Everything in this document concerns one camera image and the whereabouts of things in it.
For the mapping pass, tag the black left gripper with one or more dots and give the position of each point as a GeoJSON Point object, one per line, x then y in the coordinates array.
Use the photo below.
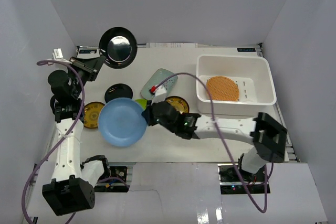
{"type": "Point", "coordinates": [87, 66]}

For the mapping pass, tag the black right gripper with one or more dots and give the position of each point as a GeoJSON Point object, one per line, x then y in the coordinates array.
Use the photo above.
{"type": "Point", "coordinates": [148, 114]}

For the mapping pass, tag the light blue round plate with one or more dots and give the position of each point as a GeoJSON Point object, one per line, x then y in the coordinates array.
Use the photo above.
{"type": "Point", "coordinates": [121, 123]}

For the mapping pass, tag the black round plate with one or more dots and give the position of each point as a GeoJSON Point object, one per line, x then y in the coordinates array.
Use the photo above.
{"type": "Point", "coordinates": [119, 90]}
{"type": "Point", "coordinates": [119, 46]}

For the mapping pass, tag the woven bamboo round tray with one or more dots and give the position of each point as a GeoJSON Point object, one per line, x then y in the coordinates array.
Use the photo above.
{"type": "Point", "coordinates": [222, 88]}

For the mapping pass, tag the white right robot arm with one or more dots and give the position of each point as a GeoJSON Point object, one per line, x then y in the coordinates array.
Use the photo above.
{"type": "Point", "coordinates": [266, 135]}

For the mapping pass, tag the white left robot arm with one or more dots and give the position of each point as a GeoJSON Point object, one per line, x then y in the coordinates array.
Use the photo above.
{"type": "Point", "coordinates": [72, 183]}

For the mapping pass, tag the white plastic bin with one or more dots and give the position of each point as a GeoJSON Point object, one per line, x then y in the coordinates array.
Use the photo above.
{"type": "Point", "coordinates": [252, 76]}

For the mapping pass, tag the lime green round plate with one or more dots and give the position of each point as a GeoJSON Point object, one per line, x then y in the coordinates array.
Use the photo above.
{"type": "Point", "coordinates": [142, 103]}

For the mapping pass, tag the left blue table label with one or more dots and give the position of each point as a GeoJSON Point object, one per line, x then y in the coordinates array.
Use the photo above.
{"type": "Point", "coordinates": [87, 51]}

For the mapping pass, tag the blue table label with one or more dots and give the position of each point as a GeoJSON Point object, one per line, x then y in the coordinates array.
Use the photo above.
{"type": "Point", "coordinates": [87, 51]}
{"type": "Point", "coordinates": [246, 49]}

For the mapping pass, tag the yellow patterned plate right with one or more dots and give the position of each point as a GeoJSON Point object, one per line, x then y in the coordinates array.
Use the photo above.
{"type": "Point", "coordinates": [179, 103]}

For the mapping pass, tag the yellow patterned plate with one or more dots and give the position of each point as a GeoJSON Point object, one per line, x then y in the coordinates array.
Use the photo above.
{"type": "Point", "coordinates": [179, 103]}
{"type": "Point", "coordinates": [91, 114]}

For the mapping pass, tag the yellow patterned plate left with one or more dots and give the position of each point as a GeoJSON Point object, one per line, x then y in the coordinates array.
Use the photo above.
{"type": "Point", "coordinates": [91, 114]}

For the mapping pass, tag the white paper sheet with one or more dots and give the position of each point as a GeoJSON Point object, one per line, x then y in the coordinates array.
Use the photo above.
{"type": "Point", "coordinates": [171, 45]}

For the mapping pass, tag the right blue table label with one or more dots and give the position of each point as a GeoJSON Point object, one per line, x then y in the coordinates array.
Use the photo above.
{"type": "Point", "coordinates": [246, 49]}

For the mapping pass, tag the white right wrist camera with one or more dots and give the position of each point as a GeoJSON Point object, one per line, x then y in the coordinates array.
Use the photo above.
{"type": "Point", "coordinates": [159, 93]}

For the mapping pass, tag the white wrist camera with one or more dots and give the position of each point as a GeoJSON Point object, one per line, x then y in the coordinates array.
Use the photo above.
{"type": "Point", "coordinates": [57, 54]}
{"type": "Point", "coordinates": [159, 93]}

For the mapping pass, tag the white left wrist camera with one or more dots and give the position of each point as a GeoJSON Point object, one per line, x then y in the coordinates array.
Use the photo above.
{"type": "Point", "coordinates": [57, 54]}

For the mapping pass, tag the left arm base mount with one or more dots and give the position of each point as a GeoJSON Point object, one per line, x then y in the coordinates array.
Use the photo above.
{"type": "Point", "coordinates": [119, 182]}

